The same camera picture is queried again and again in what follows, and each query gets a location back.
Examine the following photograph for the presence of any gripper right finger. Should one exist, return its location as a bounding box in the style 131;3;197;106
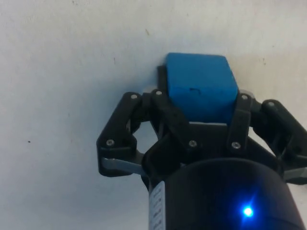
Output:
226;88;307;185

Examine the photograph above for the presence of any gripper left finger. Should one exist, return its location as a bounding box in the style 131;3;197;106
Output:
96;65;200;178

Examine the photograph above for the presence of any blue cube block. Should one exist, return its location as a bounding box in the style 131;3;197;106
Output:
165;52;238;126

